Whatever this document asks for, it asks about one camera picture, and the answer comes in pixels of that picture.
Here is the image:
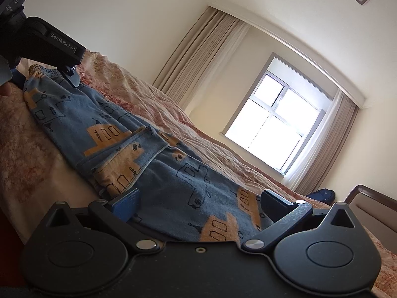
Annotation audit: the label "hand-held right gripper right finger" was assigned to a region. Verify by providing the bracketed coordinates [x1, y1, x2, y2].
[241, 189, 362, 253]

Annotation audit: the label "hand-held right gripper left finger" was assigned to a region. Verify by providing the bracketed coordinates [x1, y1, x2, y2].
[40, 189, 160, 253]

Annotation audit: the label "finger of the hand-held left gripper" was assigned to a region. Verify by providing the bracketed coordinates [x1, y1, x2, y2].
[60, 63, 82, 88]
[11, 68, 28, 89]

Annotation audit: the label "blue printed pants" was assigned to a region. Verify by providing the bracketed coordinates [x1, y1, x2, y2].
[23, 65, 274, 243]

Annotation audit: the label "blue backpack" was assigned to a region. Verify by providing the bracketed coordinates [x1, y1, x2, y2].
[305, 188, 336, 206]

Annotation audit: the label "pink floral blanket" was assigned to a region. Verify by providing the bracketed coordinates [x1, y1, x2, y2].
[0, 49, 397, 295]

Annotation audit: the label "beige curtain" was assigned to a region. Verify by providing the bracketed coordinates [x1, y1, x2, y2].
[152, 6, 252, 113]
[284, 89, 360, 197]

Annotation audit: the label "grey framed window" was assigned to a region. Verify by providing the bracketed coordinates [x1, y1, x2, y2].
[219, 52, 342, 178]

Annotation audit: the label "brown padded headboard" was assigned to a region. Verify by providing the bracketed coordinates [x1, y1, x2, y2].
[344, 184, 397, 249]

